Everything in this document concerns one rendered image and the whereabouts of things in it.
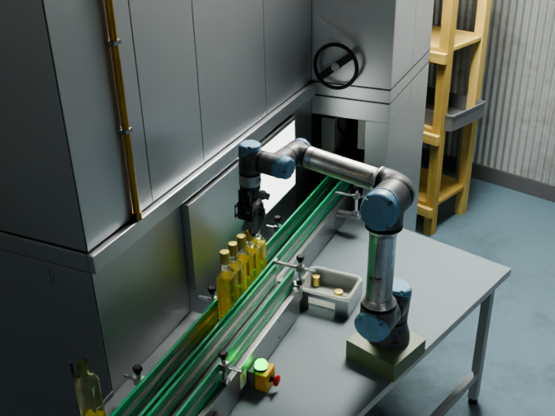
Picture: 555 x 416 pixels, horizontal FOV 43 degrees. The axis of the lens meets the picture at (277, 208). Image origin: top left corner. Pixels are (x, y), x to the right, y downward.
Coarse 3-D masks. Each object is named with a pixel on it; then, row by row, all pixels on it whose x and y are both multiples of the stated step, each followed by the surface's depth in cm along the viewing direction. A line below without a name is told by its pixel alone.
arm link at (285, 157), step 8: (264, 152) 228; (280, 152) 228; (288, 152) 229; (256, 160) 227; (264, 160) 226; (272, 160) 224; (280, 160) 224; (288, 160) 223; (256, 168) 228; (264, 168) 226; (272, 168) 224; (280, 168) 223; (288, 168) 224; (272, 176) 227; (280, 176) 224; (288, 176) 225
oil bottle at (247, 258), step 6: (246, 252) 249; (240, 258) 248; (246, 258) 248; (252, 258) 251; (246, 264) 248; (252, 264) 252; (246, 270) 249; (252, 270) 253; (246, 276) 250; (252, 276) 254; (246, 282) 251; (246, 288) 253
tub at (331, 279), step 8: (312, 272) 286; (320, 272) 286; (328, 272) 284; (336, 272) 282; (344, 272) 281; (320, 280) 287; (328, 280) 285; (336, 280) 284; (344, 280) 282; (352, 280) 280; (360, 280) 277; (304, 288) 272; (312, 288) 285; (320, 288) 285; (328, 288) 284; (336, 288) 284; (344, 288) 283; (352, 288) 282; (328, 296) 269; (336, 296) 267
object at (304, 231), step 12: (324, 204) 310; (312, 216) 299; (324, 216) 313; (300, 228) 289; (312, 228) 302; (288, 240) 281; (300, 240) 291; (288, 252) 281; (252, 288) 254; (240, 300) 246; (228, 312) 239; (216, 324) 234; (192, 360) 221; (180, 372) 215; (168, 384) 209; (156, 396) 204
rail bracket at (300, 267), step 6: (276, 258) 268; (300, 258) 261; (276, 264) 268; (282, 264) 267; (288, 264) 266; (300, 264) 263; (300, 270) 263; (306, 270) 263; (312, 270) 262; (300, 276) 265; (300, 282) 266
